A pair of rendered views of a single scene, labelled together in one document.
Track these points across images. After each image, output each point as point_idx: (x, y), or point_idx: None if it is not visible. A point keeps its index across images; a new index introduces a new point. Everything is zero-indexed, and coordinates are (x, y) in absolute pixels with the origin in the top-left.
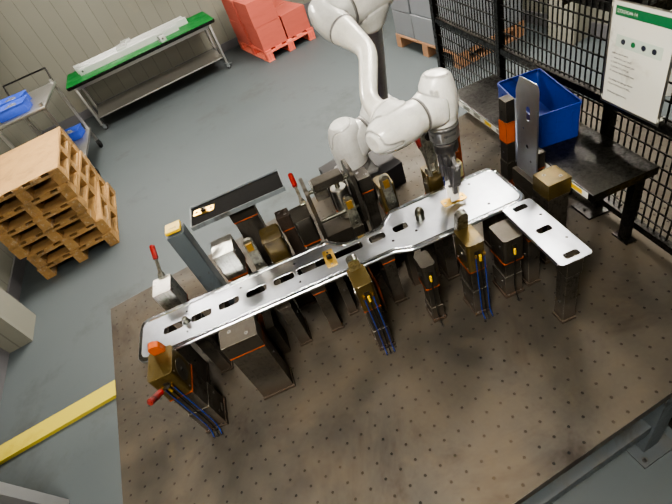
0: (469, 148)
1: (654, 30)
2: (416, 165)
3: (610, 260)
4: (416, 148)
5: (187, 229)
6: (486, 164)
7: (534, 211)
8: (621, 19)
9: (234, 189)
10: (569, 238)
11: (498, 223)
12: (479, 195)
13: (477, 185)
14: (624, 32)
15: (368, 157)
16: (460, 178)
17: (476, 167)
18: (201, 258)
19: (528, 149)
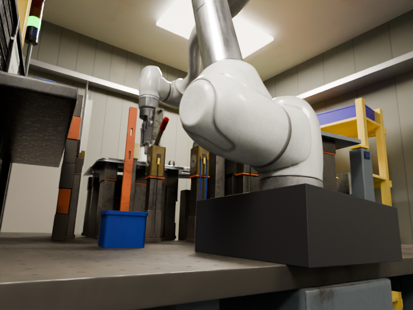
0: (13, 254)
1: (16, 65)
2: (169, 255)
3: (24, 235)
4: (162, 264)
5: (359, 155)
6: (23, 247)
7: (94, 169)
8: (14, 51)
9: (331, 134)
10: (88, 173)
11: (118, 174)
12: (122, 165)
13: (120, 163)
14: (13, 60)
15: (259, 181)
16: (140, 140)
17: (46, 248)
18: (351, 179)
19: (80, 135)
